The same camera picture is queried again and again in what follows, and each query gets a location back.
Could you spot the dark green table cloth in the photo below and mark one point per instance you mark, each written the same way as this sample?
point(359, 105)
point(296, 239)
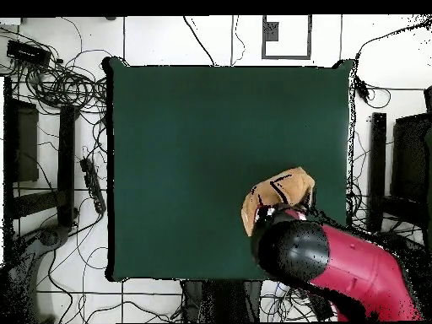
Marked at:
point(185, 152)

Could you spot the black metal frame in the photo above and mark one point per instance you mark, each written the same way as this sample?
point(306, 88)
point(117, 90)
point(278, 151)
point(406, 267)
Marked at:
point(378, 168)
point(65, 162)

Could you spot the black power strip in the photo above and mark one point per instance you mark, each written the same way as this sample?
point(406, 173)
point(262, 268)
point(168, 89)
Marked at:
point(92, 185)

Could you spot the black plug adapter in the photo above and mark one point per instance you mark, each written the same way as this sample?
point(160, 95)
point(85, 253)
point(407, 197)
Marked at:
point(361, 89)

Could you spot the tan terry towel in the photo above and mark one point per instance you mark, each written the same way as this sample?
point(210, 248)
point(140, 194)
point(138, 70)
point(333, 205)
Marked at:
point(290, 189)

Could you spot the grey square floor marker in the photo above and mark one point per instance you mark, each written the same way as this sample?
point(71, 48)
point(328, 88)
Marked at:
point(308, 40)

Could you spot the flat black box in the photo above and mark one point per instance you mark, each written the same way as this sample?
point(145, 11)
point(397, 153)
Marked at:
point(28, 54)

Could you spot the black stand base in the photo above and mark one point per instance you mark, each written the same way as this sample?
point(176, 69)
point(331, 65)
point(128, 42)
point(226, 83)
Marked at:
point(47, 236)

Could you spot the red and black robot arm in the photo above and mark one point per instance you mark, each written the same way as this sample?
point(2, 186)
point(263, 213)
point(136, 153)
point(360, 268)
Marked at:
point(337, 260)

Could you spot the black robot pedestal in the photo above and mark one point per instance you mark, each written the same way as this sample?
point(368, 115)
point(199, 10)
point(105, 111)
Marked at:
point(222, 300)

